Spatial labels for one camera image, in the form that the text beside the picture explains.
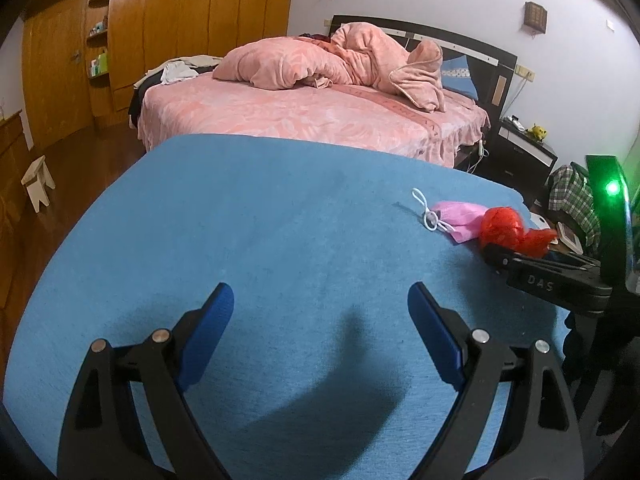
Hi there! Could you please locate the blue pillow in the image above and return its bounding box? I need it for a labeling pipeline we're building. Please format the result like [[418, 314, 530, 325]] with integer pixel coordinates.
[[440, 52, 481, 98]]

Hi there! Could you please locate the plaid cloth on chair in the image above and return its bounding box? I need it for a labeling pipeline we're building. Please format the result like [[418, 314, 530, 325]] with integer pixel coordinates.
[[547, 162, 601, 246]]

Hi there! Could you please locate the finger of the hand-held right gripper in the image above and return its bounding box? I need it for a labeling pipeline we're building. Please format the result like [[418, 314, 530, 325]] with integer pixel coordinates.
[[545, 251, 601, 268], [482, 245, 613, 316]]

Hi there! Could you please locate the white charger cable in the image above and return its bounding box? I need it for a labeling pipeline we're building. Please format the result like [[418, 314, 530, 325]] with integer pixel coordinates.
[[467, 137, 488, 168]]

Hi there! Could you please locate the red plastic bag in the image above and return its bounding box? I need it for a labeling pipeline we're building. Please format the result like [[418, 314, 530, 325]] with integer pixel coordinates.
[[480, 206, 558, 260]]

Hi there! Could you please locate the pink face mask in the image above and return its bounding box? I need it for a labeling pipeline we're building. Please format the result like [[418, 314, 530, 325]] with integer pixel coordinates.
[[412, 187, 488, 245]]

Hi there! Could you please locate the pink duvet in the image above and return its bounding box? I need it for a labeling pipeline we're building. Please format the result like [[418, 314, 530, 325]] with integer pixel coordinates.
[[212, 22, 446, 113]]

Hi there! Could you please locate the pile of clothes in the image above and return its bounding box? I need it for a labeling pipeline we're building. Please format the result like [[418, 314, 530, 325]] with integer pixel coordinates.
[[127, 54, 223, 128]]

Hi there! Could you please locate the bed with pink sheet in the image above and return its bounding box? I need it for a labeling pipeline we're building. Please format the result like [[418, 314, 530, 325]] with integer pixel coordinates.
[[135, 35, 493, 171]]

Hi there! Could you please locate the blue tablecloth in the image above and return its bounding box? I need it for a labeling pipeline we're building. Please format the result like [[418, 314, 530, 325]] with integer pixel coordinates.
[[2, 132, 573, 480]]

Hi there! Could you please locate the brown wall lamp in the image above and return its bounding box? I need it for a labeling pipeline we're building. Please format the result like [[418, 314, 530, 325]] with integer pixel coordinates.
[[523, 1, 548, 33]]

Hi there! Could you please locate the wooden wardrobe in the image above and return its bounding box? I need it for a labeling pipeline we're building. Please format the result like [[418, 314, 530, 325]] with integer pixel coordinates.
[[0, 0, 298, 201]]

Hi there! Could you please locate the dark wooden headboard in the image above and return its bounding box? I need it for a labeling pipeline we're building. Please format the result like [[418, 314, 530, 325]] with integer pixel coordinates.
[[330, 14, 518, 121]]

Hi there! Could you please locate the small white wooden stool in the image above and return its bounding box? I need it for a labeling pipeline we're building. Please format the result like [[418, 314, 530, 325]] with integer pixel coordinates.
[[21, 156, 57, 213]]

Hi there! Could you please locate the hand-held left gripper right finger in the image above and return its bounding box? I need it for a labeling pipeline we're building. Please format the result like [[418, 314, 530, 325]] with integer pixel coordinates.
[[407, 282, 586, 480]]

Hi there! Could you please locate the dark nightstand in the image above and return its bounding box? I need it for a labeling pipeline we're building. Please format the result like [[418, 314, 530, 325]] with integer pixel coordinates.
[[487, 116, 559, 196]]

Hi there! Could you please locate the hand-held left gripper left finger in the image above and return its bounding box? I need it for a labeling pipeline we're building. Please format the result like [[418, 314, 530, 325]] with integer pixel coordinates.
[[57, 282, 236, 480]]

